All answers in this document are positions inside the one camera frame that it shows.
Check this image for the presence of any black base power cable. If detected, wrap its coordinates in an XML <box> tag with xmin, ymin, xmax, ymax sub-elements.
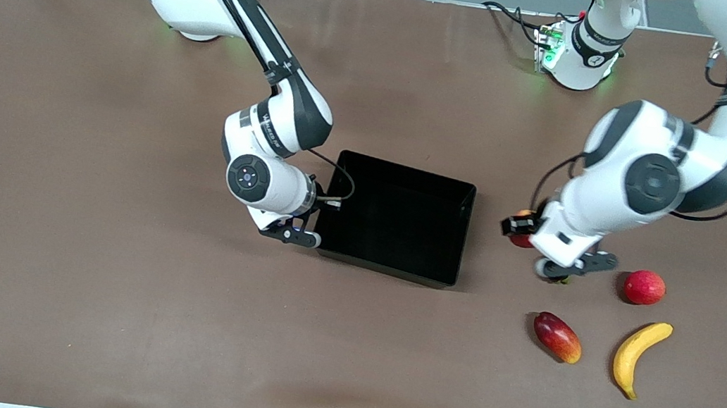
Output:
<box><xmin>478</xmin><ymin>0</ymin><xmax>555</xmax><ymax>49</ymax></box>

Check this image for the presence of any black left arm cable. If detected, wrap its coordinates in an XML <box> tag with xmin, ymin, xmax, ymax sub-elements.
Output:
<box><xmin>527</xmin><ymin>147</ymin><xmax>589</xmax><ymax>224</ymax></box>

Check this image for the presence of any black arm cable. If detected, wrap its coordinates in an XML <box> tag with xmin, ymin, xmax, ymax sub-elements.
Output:
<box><xmin>527</xmin><ymin>147</ymin><xmax>589</xmax><ymax>224</ymax></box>
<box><xmin>143</xmin><ymin>0</ymin><xmax>383</xmax><ymax>211</ymax></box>

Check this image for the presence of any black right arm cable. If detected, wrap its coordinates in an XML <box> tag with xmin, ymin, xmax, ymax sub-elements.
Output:
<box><xmin>143</xmin><ymin>0</ymin><xmax>383</xmax><ymax>211</ymax></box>

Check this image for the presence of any black plastic box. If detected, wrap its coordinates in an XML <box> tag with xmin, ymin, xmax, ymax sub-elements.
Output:
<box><xmin>308</xmin><ymin>147</ymin><xmax>480</xmax><ymax>292</ymax></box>

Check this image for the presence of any brown table mat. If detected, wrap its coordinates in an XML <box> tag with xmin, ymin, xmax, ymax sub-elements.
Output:
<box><xmin>0</xmin><ymin>0</ymin><xmax>727</xmax><ymax>408</ymax></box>

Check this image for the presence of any red yellow apple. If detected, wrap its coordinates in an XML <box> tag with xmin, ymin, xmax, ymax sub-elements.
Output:
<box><xmin>507</xmin><ymin>207</ymin><xmax>541</xmax><ymax>250</ymax></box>

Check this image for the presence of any red orange mango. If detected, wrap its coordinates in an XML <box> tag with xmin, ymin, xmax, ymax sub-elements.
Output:
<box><xmin>528</xmin><ymin>310</ymin><xmax>587</xmax><ymax>366</ymax></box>

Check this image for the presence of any yellow banana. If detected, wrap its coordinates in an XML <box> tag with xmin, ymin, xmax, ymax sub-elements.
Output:
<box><xmin>608</xmin><ymin>316</ymin><xmax>675</xmax><ymax>404</ymax></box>

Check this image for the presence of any round red peach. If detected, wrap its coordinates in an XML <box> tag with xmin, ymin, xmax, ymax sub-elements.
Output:
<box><xmin>621</xmin><ymin>267</ymin><xmax>669</xmax><ymax>309</ymax></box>

